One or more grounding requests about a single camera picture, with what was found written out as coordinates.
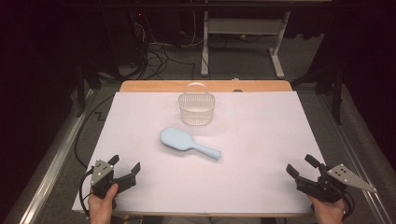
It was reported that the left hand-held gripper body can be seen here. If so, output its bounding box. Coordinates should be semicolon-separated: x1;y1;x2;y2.
91;159;125;200

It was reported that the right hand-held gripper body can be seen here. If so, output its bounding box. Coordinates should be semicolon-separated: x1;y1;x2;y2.
295;163;377;203

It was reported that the light blue hairbrush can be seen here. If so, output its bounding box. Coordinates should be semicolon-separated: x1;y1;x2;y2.
160;126;222;161

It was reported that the white plastic mesh basket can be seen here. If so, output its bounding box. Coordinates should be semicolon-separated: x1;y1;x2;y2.
177;81;217;127

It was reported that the person's right hand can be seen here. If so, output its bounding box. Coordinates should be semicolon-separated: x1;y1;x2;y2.
309;195;349;224

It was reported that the person's left hand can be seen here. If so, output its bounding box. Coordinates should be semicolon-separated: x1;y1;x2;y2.
88;183;120;224

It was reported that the white table cover sheet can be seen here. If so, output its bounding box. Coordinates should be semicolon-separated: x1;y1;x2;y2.
72;91;346;216

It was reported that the black metal stand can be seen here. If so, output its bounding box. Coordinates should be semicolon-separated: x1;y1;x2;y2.
76;59;102;118
290;62;345;125

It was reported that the black equipment tower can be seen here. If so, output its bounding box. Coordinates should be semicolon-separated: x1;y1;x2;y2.
104;8;149;68

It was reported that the left hand-held gripper black cable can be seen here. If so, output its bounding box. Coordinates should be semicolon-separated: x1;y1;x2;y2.
78;167;95;217

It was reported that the hand-held gripper black cable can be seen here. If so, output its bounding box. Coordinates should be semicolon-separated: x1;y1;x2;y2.
341;189;356;219
78;167;95;217

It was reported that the right hand-held gripper black cable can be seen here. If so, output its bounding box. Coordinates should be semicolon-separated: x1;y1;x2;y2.
341;189;356;219

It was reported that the black cable on floor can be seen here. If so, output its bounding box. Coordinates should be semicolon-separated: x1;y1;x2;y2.
74;93;116;169

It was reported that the aluminium floor rail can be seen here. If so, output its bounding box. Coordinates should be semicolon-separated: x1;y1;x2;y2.
317;92;396;224
18;88;94;224

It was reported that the tangle of floor cables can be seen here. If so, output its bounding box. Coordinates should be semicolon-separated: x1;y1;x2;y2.
134;12;204;80

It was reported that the white metal stand frame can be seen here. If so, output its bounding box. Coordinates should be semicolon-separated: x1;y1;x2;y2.
200;10;291;79

